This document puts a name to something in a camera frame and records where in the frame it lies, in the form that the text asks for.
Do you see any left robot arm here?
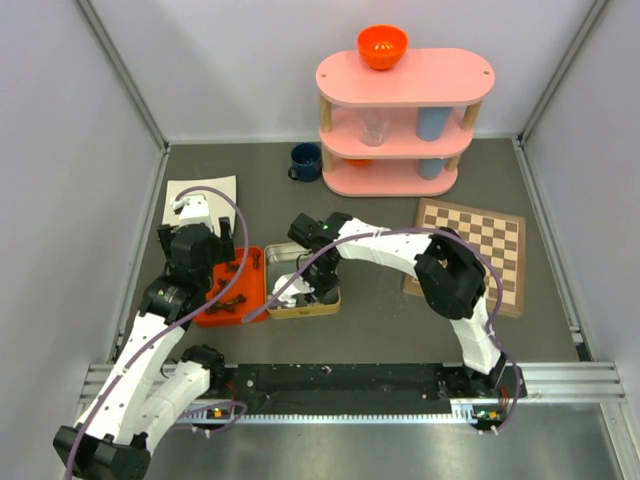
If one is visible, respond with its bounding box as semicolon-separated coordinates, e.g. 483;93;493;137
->
53;217;235;479

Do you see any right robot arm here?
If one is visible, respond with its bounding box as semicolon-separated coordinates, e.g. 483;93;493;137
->
273;212;506;396

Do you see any dark chess rook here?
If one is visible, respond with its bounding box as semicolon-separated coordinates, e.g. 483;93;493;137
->
225;294;247;306

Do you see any wooden chess board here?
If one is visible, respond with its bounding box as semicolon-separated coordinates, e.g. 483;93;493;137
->
416;198;526;318

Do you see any gold metal tin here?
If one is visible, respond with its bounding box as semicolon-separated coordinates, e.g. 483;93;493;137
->
264;243;342;320

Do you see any white square plate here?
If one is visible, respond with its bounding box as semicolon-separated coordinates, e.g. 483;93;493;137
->
162;175;237;234

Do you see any orange metal tin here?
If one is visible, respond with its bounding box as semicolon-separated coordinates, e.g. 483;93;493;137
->
194;246;266;328

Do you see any small orange bowl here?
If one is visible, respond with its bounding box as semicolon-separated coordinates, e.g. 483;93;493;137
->
344;158;372;167

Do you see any dark blue mug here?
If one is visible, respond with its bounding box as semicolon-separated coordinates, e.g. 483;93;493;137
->
288;143;322;182

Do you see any light blue lower cup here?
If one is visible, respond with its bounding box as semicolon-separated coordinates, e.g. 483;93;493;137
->
418;158;446;180

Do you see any light blue cup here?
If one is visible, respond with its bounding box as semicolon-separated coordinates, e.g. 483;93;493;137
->
418;158;446;180
416;107;452;142

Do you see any clear glass cup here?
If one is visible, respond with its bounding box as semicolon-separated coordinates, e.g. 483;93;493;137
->
360;109;391;147

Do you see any pink three-tier shelf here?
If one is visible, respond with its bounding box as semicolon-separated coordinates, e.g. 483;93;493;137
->
316;48;495;197

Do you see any orange plastic bowl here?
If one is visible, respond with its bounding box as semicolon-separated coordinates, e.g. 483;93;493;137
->
357;24;409;71

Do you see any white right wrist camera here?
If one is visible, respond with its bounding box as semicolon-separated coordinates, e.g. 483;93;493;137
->
272;273;314;308

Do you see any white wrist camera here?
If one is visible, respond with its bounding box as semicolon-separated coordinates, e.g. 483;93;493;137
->
171;194;213;231
272;273;314;308

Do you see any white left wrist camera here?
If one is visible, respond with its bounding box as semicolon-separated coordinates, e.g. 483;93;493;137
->
171;194;213;231

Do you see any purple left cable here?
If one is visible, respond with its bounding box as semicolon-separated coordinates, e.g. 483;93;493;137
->
63;185;251;480

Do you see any purple cable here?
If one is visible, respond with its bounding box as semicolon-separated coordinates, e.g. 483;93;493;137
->
241;227;524;436
63;185;251;480

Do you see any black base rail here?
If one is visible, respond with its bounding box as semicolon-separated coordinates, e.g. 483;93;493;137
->
207;363;526;413

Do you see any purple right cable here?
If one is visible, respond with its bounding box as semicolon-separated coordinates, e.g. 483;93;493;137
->
241;227;524;436

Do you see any grey cable duct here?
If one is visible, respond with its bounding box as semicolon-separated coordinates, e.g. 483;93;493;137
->
176;401;507;431

